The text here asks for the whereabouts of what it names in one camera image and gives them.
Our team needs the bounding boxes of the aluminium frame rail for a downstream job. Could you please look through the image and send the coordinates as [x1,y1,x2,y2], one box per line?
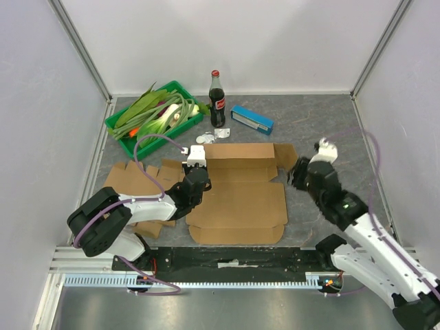
[46,0,114,104]

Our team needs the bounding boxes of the white round pads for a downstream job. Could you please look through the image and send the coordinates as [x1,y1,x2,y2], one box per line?
[196,133,216,144]

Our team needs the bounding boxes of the blue slotted cable duct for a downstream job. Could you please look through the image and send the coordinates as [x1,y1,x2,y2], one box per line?
[63,272,327,289]

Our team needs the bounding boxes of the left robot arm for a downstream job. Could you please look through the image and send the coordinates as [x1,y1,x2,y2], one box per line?
[67,164,212,270]

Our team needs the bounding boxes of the green plastic tray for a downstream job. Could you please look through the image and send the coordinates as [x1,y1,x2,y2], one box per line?
[104,80,210,160]

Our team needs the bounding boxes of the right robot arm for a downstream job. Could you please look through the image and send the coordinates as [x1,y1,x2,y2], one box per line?
[288,157,439,329]

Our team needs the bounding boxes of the cola glass bottle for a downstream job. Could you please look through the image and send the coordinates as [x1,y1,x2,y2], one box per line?
[208,70,226,128]

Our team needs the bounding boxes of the small flat cardboard box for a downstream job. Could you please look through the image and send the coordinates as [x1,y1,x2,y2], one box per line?
[103,159,183,239]

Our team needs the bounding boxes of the orange carrot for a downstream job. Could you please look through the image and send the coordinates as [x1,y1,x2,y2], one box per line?
[129,127,140,138]

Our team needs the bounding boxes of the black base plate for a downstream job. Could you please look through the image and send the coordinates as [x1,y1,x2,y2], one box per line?
[131,247,339,275]

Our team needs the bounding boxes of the bok choy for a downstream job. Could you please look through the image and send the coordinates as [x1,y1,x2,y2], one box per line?
[137,104,181,148]

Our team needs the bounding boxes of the long green beans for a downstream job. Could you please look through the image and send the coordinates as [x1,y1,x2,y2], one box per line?
[108,90,198,140]

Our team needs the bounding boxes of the large cardboard box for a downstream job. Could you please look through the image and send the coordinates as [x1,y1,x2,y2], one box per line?
[186,143,298,245]

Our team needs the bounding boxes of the blue rectangular box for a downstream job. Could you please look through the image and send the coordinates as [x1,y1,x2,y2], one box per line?
[230,105,274,135]

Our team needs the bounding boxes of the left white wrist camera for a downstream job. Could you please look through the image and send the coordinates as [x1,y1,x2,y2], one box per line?
[181,145,207,168]

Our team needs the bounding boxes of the large green leaf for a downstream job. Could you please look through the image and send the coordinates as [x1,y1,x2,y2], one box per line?
[115,83,168,129]

